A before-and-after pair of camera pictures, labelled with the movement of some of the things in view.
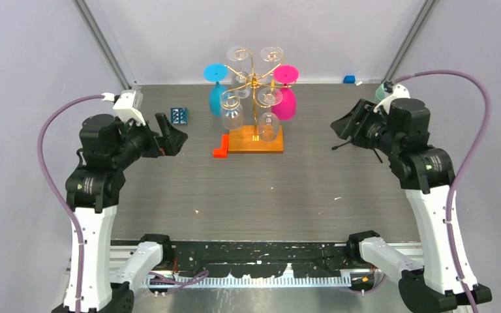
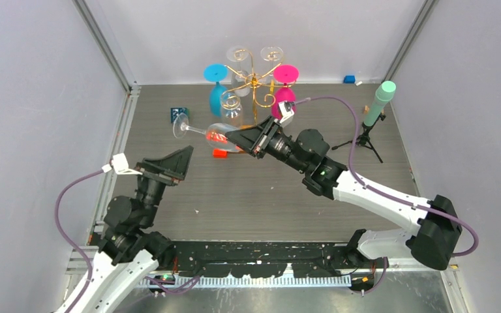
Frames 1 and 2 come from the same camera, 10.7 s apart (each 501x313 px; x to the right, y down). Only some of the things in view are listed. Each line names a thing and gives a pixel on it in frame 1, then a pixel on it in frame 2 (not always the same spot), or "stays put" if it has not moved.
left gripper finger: (164, 124) -> (178, 174)
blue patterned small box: (179, 115) stays put
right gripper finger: (362, 111) -> (267, 124)
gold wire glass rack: (254, 82) stays put
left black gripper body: (140, 140) -> (153, 184)
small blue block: (349, 79) stays put
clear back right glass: (271, 54) stays put
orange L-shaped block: (222, 152) stays put
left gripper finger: (171, 145) -> (175, 164)
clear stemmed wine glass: (269, 122) -> (215, 133)
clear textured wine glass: (232, 111) stays put
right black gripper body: (375, 134) -> (277, 146)
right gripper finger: (346, 127) -> (250, 138)
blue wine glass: (216, 72) stays put
